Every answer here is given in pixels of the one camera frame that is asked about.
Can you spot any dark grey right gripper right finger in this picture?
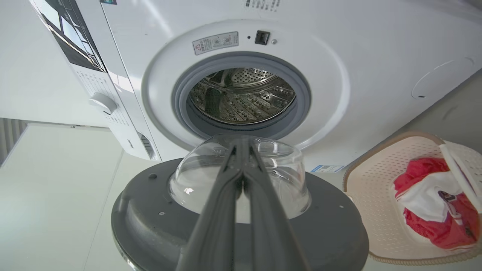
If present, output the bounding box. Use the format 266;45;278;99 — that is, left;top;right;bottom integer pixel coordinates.
243;140;310;271

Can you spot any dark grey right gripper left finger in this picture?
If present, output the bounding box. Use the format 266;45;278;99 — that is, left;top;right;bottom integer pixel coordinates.
175;141;244;271

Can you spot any grey round washing machine door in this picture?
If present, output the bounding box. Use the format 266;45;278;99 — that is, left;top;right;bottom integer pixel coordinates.
111;134;369;271

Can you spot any grey rubber door gasket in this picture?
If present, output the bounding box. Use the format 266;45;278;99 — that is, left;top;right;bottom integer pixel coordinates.
171;52;312;140

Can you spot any steel washing machine drum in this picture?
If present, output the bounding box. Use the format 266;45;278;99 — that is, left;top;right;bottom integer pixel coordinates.
189;68;297;125

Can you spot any white washing machine control knob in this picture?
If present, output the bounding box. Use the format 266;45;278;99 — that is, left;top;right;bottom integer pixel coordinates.
88;93;118;115

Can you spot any white front-load washing machine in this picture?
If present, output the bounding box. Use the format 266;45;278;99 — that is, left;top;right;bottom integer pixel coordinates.
29;0;482;173

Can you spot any blue and white label sticker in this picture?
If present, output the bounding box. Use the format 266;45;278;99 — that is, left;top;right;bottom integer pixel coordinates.
311;164;345;173

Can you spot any beige perforated laundry basket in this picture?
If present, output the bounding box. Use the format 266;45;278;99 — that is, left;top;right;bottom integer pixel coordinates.
343;131;482;266

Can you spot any red and white garment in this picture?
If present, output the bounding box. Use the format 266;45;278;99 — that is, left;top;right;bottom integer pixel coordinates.
393;157;480;250

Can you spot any white warning label sticker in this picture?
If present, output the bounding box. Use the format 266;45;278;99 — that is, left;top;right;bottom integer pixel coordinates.
192;32;239;56

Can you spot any white wall radiator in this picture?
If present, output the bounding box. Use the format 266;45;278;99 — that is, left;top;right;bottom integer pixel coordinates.
0;118;29;166

